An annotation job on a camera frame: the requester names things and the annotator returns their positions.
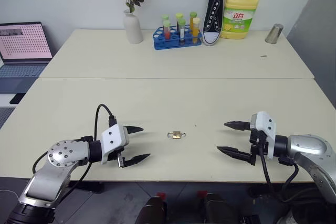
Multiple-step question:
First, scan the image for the steel metal cup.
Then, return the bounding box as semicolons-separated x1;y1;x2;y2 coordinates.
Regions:
264;23;285;44

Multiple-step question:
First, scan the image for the green-capped clear test tube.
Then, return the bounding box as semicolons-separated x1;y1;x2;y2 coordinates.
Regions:
177;18;186;45

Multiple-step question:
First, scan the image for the green-capped orange liquid tube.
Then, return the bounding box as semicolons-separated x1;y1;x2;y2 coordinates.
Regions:
189;11;198;33

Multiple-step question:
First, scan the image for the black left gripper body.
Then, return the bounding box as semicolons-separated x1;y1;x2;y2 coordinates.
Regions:
107;144;130;168

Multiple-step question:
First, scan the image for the dark rounded shape red top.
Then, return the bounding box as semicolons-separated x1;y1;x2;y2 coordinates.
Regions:
135;191;169;224
196;190;238;224

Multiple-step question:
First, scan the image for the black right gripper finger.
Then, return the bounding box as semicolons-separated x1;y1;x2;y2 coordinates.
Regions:
223;121;253;132
216;145;253;163

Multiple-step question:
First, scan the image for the open grey laptop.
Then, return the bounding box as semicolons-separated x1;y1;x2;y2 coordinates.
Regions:
0;21;55;94

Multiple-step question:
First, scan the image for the green-capped red liquid tube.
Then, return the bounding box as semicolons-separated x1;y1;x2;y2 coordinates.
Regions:
162;19;172;40

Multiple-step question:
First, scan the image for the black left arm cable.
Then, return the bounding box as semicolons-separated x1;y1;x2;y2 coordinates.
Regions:
31;103;118;199

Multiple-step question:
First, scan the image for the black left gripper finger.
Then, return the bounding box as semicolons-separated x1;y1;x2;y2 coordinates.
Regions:
125;125;145;135
123;153;151;168

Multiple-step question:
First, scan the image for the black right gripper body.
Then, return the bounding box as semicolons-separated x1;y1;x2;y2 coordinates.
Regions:
249;129;269;167

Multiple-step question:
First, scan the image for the yellow-capped orange liquid tube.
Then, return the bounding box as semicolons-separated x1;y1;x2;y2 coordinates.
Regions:
192;17;201;45

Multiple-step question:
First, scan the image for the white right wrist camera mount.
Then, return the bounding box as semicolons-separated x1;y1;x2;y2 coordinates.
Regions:
250;111;277;160

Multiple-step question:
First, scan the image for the blue test tube rack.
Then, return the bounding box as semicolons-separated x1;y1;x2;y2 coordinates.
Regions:
152;25;203;50

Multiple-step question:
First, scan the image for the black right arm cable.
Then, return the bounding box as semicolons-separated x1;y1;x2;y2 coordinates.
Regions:
258;145;300;204

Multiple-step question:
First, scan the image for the yellow detergent pump bottle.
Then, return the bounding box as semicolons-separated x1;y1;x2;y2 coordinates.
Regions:
220;0;263;40

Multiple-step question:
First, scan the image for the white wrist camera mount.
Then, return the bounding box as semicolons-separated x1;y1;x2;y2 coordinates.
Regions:
250;111;277;160
100;124;130;165

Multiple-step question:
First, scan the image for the white ceramic vase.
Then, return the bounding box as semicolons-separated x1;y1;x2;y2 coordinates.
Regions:
123;9;144;45

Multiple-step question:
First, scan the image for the thin white cable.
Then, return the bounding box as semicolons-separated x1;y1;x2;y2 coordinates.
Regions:
0;189;19;201

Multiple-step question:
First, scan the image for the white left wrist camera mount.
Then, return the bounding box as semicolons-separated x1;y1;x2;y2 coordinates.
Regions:
100;124;130;165

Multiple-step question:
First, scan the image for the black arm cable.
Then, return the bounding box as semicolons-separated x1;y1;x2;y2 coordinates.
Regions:
31;103;118;199
258;145;300;204

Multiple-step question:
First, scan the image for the green-capped dark test tube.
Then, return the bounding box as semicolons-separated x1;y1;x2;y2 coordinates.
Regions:
175;12;184;33

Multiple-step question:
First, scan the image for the black canvas sneaker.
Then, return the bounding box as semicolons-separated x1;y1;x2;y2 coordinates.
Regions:
202;0;226;47

